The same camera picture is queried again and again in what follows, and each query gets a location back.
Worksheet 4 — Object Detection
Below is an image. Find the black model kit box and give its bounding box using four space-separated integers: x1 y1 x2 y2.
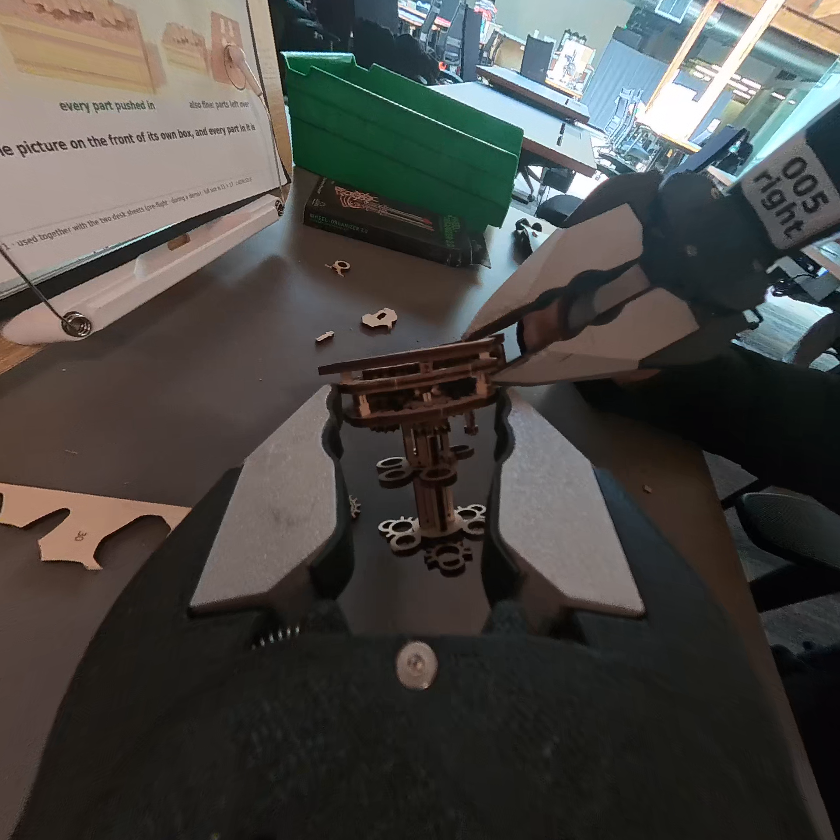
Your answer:
303 176 492 269

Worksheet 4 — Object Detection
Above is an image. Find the printed instruction sheet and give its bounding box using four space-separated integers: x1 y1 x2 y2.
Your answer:
0 0 293 290

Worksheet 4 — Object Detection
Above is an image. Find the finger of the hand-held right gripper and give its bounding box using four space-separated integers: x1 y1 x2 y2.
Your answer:
493 266 702 388
461 202 647 341

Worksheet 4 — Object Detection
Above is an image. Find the white sheet stand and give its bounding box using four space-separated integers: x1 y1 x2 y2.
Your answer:
0 193 284 345

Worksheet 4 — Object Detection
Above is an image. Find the dark background table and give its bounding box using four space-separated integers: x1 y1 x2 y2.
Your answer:
430 79 598 178

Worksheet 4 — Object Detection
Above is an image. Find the jagged plywood offcut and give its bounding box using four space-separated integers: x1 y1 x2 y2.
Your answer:
0 482 193 572

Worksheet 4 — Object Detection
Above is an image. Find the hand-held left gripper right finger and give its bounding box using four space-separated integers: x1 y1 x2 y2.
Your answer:
480 388 648 618

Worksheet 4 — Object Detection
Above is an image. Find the wooden mechanical model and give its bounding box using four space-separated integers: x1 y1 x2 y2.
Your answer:
318 333 509 572

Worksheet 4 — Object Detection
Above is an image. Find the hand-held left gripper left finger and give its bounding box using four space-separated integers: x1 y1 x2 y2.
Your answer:
189 385 358 616

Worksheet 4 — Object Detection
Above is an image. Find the green plastic bin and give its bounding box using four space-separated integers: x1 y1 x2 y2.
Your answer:
281 51 526 231

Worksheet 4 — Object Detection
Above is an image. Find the black office chair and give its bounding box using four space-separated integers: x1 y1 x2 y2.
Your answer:
718 489 840 614

